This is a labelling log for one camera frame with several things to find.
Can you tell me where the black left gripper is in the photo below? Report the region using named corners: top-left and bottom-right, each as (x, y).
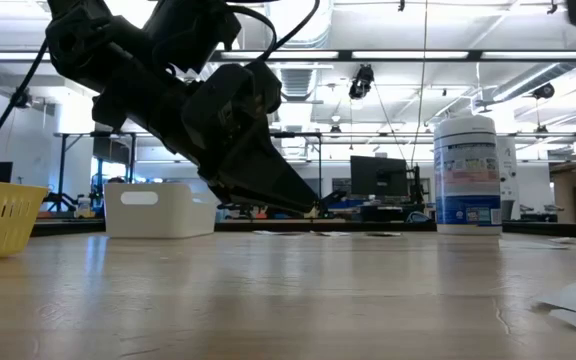
top-left (92, 64), bottom-right (319, 211)

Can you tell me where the white plastic bin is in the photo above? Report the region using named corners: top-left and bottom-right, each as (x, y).
top-left (103, 182), bottom-right (219, 239)

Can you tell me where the black computer monitor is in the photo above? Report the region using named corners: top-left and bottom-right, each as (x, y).
top-left (350, 154), bottom-right (409, 197)

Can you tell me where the small white bottle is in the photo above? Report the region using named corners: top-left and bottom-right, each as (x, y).
top-left (75, 195), bottom-right (94, 219)

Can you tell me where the black overhead rig bar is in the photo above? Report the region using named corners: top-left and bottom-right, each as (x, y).
top-left (0, 48), bottom-right (576, 63)

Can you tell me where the white wipes canister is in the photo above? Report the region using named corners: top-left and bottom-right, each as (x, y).
top-left (432, 115), bottom-right (503, 236)

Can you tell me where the black ceiling spotlight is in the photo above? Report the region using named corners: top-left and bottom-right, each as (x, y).
top-left (531, 82), bottom-right (557, 100)
top-left (12, 88), bottom-right (35, 110)

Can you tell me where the yellow plastic basket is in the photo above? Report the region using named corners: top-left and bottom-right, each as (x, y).
top-left (0, 178), bottom-right (49, 261)

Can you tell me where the black background workstation frame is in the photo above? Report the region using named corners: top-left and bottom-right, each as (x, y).
top-left (270, 130), bottom-right (324, 201)
top-left (52, 130), bottom-right (139, 216)

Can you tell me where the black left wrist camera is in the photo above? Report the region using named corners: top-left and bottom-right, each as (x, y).
top-left (182, 62), bottom-right (283, 151)

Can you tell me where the grey ventilation duct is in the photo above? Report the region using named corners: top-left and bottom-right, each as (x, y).
top-left (280, 67), bottom-right (319, 104)

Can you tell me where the black overhead camera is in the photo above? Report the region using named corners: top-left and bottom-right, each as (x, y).
top-left (348, 63), bottom-right (375, 101)

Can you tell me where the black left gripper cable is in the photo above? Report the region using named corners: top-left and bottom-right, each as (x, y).
top-left (226, 0), bottom-right (322, 64)

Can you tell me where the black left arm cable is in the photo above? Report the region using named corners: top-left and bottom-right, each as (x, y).
top-left (0, 38), bottom-right (50, 175)

